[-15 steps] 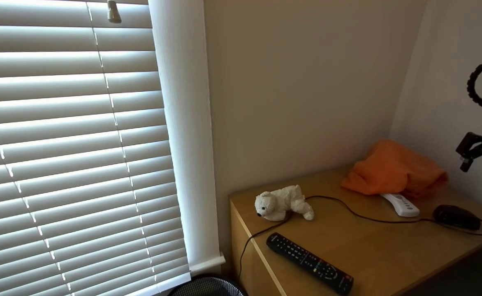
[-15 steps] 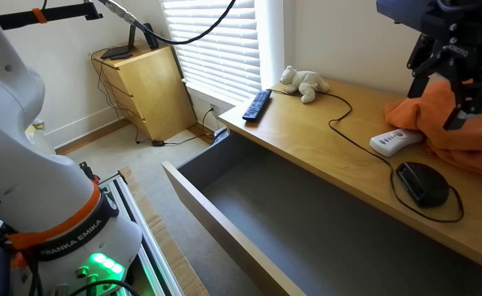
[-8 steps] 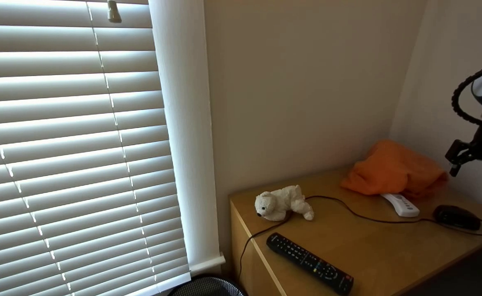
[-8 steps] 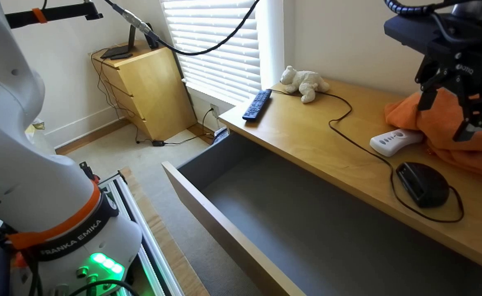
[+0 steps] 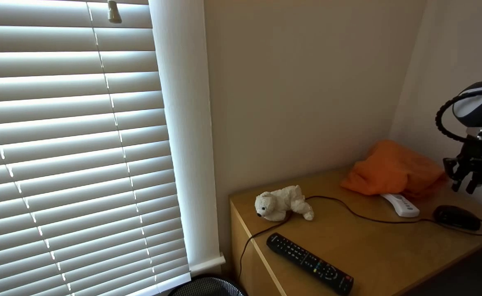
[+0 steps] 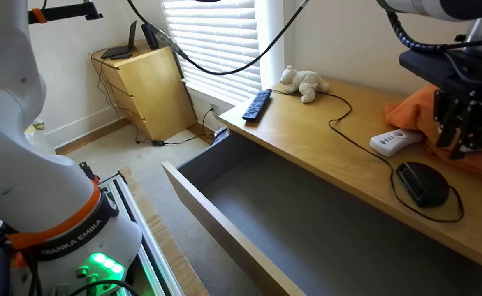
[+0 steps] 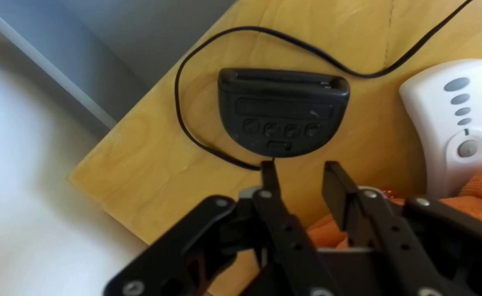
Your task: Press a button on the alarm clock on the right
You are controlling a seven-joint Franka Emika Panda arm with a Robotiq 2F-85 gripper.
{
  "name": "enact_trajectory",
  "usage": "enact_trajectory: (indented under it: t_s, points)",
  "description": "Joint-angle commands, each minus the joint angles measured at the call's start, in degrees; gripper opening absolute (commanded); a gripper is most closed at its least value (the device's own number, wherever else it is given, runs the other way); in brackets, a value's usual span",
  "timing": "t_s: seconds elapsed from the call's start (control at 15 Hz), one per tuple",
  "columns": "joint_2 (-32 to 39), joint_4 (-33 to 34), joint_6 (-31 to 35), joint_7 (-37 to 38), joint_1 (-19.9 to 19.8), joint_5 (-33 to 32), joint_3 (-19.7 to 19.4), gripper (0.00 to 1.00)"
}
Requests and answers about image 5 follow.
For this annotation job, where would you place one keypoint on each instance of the black computer mouse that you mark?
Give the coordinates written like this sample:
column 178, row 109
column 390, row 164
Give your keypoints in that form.
column 456, row 218

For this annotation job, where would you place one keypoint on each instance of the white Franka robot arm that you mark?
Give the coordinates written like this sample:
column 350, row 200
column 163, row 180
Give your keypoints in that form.
column 479, row 108

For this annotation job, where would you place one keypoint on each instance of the orange cloth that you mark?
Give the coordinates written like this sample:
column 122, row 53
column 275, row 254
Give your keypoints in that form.
column 390, row 170

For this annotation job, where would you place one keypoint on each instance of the wooden bedside desk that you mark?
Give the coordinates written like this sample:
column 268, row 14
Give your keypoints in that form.
column 372, row 247

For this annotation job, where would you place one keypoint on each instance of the black TV remote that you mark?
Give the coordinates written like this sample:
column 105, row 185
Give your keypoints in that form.
column 308, row 264

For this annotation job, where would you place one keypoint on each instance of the white plush polar bear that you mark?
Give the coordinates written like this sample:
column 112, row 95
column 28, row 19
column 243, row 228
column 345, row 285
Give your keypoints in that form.
column 281, row 205

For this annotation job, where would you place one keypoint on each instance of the black trash bin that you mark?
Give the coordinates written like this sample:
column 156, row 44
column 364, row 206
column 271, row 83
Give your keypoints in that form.
column 207, row 287

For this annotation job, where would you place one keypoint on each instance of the white window blinds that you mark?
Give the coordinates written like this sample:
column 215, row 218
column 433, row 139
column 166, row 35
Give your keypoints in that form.
column 76, row 154

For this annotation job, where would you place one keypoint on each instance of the white window frame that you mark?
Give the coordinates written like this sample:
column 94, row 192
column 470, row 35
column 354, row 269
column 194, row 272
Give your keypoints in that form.
column 188, row 137

